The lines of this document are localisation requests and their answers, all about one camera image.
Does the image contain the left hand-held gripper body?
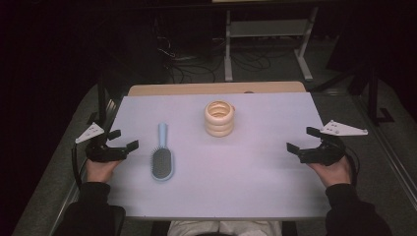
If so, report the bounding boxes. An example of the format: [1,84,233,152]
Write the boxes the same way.
[75,122,129,163]

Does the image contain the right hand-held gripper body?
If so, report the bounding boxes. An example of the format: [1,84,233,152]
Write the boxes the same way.
[298,119,369,167]

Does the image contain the light blue hairbrush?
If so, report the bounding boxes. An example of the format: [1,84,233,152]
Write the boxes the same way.
[149,122,176,182]

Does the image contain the cream ringed cup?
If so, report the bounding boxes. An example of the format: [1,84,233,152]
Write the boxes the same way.
[204,99,236,139]

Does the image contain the person's left hand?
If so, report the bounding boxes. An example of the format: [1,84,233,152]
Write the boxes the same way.
[85,158,123,184]

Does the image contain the person's right hand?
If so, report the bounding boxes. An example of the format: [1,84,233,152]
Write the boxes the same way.
[307,156,354,189]

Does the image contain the black metal stand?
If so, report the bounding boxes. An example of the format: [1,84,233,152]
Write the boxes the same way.
[309,61,397,127]
[86,73,123,133]

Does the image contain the white table mat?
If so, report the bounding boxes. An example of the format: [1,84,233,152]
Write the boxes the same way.
[106,91,332,220]

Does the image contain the person's legs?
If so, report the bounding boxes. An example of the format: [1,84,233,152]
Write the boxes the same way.
[166,219,283,236]

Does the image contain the grey metal stand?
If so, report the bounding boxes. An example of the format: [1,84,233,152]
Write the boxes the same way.
[223,5,321,84]

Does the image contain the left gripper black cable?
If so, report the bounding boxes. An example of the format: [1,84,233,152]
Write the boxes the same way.
[71,143,89,189]

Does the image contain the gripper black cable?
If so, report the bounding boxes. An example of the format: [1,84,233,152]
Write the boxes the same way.
[343,145,362,185]
[71,143,89,189]

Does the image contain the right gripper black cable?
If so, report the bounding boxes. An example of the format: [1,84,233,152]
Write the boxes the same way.
[343,145,362,185]

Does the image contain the black floor cables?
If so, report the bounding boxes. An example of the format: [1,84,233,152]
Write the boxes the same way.
[152,15,274,85]

